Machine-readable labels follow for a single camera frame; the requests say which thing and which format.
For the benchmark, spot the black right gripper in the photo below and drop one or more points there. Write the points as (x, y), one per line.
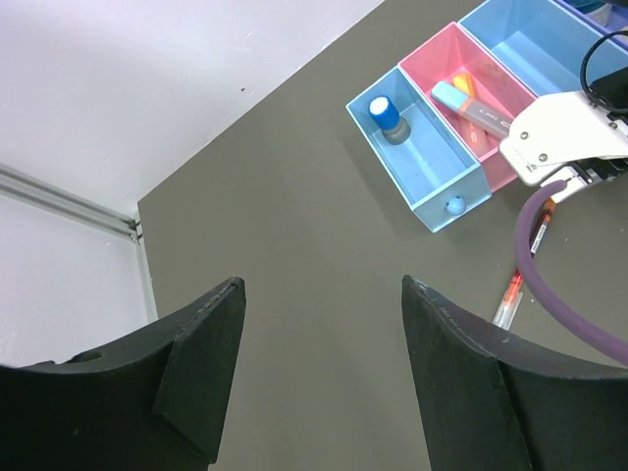
(608, 92)

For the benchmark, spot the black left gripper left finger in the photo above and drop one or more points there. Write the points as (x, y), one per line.
(155, 399)

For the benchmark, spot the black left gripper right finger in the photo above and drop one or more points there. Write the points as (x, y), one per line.
(490, 400)

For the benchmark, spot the purple plastic drawer bin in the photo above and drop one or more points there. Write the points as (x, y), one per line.
(617, 20)

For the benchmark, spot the light blue drawer bin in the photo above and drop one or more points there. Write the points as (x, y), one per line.
(540, 42)

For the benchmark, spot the blue white highlighter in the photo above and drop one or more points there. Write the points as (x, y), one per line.
(473, 110)

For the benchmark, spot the pink plastic drawer bin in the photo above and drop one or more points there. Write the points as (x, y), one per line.
(453, 70)

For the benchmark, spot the pink orange highlighter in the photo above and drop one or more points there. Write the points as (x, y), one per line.
(475, 137)

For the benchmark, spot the blue end drawer bin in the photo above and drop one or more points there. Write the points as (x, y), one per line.
(439, 179)

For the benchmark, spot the blue round jar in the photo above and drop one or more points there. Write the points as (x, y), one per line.
(598, 11)

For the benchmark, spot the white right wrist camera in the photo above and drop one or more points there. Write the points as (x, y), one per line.
(565, 137)

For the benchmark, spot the aluminium frame rail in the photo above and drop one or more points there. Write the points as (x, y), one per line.
(53, 199)

